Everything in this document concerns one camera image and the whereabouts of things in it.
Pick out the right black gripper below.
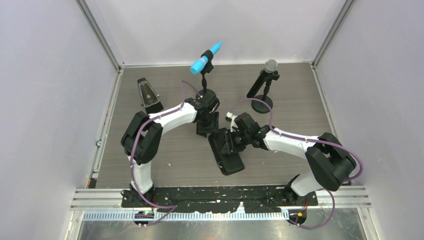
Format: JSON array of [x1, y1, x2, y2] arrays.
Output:
[[221, 128, 251, 155]]

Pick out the black zip tool case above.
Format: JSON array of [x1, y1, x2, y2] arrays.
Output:
[[208, 128, 245, 176]]

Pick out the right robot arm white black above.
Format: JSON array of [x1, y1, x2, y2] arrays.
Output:
[[208, 112, 357, 205]]

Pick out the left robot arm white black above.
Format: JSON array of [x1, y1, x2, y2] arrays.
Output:
[[120, 89, 220, 207]]

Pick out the left black microphone stand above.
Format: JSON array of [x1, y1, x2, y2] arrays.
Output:
[[199, 73, 209, 97]]

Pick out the black microphone stand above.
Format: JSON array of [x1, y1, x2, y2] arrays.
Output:
[[199, 73, 209, 97], [251, 80, 273, 114]]

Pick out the right black microphone stand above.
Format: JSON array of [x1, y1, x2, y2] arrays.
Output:
[[251, 80, 273, 114]]

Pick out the blue microphone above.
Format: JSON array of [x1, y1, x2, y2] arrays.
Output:
[[190, 42, 222, 75]]

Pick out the black metronome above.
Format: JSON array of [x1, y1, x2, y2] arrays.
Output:
[[137, 77, 164, 115]]

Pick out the black silver microphone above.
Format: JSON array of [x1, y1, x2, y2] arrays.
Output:
[[246, 59, 280, 98]]

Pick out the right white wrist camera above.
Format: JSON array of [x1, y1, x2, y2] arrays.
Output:
[[225, 112, 238, 132]]

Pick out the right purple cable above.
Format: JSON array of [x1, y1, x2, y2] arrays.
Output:
[[228, 97, 365, 230]]

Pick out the purple cable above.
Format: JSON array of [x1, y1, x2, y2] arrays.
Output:
[[128, 80, 203, 228], [228, 97, 365, 230]]

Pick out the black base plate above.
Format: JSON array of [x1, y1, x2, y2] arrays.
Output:
[[120, 185, 318, 214]]

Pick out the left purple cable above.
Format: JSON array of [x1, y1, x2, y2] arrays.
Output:
[[128, 80, 203, 228]]

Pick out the aluminium rail front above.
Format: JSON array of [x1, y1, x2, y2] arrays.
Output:
[[70, 186, 372, 222]]

